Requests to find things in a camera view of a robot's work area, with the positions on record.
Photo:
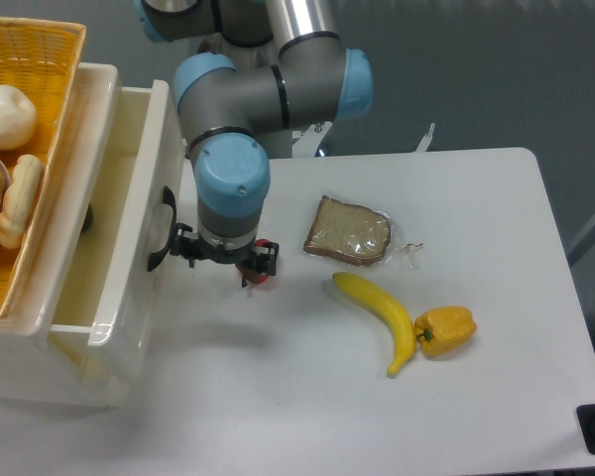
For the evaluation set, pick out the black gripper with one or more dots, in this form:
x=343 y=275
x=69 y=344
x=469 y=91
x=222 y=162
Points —
x=223 y=250

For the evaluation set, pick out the white drawer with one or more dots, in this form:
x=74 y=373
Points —
x=109 y=293

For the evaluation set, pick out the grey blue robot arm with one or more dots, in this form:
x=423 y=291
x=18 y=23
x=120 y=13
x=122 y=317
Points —
x=223 y=110

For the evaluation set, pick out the white drawer cabinet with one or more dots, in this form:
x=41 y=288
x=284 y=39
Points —
x=44 y=351

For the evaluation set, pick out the bread slice in plastic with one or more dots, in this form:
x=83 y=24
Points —
x=355 y=234

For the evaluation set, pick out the black ball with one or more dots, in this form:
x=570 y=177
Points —
x=88 y=219

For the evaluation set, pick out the yellow banana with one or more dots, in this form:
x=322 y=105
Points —
x=382 y=304

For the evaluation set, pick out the beige bread roll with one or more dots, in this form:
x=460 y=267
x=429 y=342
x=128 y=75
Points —
x=18 y=200

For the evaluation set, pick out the yellow bell pepper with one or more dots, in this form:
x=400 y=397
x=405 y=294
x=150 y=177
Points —
x=444 y=329

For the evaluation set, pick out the white round bun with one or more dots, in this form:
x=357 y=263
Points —
x=18 y=118

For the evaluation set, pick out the yellow wicker basket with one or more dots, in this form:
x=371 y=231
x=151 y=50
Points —
x=40 y=57

